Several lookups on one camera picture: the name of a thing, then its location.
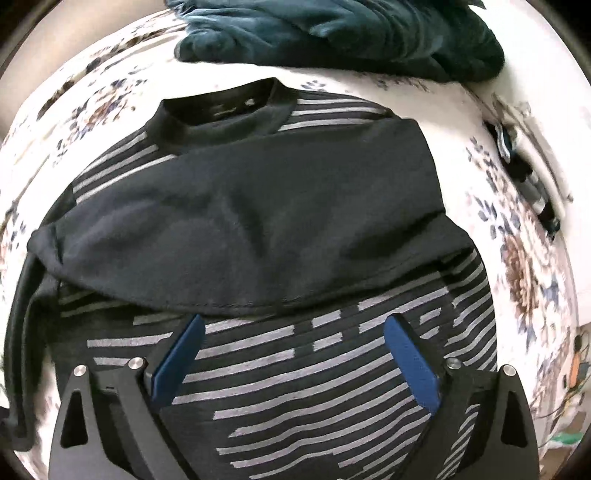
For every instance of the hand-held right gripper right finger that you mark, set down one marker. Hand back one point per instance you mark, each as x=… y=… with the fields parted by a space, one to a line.
x=412 y=364

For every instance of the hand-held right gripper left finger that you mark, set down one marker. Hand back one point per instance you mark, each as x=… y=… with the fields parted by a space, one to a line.
x=181 y=355

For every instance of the floral printed bed blanket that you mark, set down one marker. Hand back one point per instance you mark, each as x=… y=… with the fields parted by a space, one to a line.
x=92 y=106

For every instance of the black grey-striped shirt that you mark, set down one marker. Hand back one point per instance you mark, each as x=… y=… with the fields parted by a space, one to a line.
x=254 y=207

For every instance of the dark teal plush blanket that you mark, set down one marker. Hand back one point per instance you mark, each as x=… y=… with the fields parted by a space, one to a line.
x=346 y=37

